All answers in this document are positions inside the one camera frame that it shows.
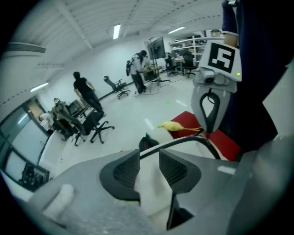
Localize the person's navy clothed body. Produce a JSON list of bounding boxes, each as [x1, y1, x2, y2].
[[221, 0, 294, 153]]

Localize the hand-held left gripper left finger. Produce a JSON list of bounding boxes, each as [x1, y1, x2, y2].
[[29, 149, 141, 230]]

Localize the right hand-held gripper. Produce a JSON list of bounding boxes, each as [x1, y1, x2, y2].
[[191, 40, 243, 134]]

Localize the yellow rubber chicken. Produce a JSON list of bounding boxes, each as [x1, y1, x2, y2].
[[157, 121, 204, 133]]

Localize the grey air duct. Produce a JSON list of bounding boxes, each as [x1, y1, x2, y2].
[[4, 42, 46, 55]]

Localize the black framed glass partition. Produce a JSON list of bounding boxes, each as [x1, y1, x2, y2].
[[0, 98, 50, 191]]

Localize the light grey backpack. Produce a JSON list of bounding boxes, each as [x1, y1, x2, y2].
[[135, 132, 222, 218]]

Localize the white rectangular counter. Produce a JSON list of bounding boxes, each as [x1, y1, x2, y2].
[[38, 130, 67, 172]]

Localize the white shelving rack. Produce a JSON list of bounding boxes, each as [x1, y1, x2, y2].
[[170, 29, 227, 69]]

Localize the red tablecloth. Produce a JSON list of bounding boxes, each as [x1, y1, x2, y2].
[[170, 111, 242, 161]]

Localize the wooden work desk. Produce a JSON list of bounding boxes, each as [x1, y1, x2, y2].
[[137, 66, 161, 81]]

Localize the large screen on stand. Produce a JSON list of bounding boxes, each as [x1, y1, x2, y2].
[[147, 36, 170, 87]]

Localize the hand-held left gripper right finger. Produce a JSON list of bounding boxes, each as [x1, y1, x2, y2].
[[158, 149, 239, 230]]

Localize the rectangular ceiling light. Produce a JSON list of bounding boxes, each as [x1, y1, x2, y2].
[[29, 82, 50, 93], [167, 26, 186, 34], [113, 24, 122, 40]]

